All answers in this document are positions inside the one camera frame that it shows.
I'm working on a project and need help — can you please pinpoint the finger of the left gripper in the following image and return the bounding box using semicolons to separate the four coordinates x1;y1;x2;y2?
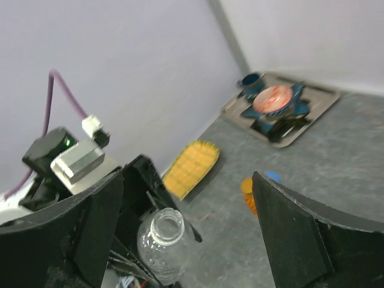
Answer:
146;167;202;242
108;236;163;287

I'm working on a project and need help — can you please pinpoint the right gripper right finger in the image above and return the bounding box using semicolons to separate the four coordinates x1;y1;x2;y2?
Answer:
253;172;383;288

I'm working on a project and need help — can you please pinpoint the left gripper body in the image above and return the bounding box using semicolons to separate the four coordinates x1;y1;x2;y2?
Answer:
115;154;168;240

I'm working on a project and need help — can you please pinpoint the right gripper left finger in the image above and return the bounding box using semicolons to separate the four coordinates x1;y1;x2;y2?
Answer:
1;172;124;287

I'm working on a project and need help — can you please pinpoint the clear Pocari Sweat bottle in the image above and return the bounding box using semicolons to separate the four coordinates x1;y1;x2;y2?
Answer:
137;218;194;286

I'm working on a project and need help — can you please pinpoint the blue water bottle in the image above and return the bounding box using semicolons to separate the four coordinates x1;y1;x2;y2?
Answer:
265;172;282;183

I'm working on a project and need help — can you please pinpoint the orange drink bottle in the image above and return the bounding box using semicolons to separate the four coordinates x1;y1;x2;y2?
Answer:
240;178;258;217

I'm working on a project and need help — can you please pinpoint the yellow woven plate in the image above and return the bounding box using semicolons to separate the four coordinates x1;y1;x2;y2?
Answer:
163;140;220;200

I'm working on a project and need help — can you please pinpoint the blue ceramic cup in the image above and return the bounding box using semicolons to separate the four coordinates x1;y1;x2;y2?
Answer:
237;73;266;95

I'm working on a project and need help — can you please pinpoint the metal tray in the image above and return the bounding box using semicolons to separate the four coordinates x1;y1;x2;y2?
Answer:
221;72;340;148

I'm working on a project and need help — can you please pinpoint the blue star-shaped dish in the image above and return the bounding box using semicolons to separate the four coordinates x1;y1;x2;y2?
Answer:
241;83;310;134

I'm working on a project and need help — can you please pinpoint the red patterned bowl on tray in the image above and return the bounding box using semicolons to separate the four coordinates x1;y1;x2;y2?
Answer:
252;85;293;117

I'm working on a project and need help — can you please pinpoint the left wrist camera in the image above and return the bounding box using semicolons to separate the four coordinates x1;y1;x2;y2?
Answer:
50;140;121;196

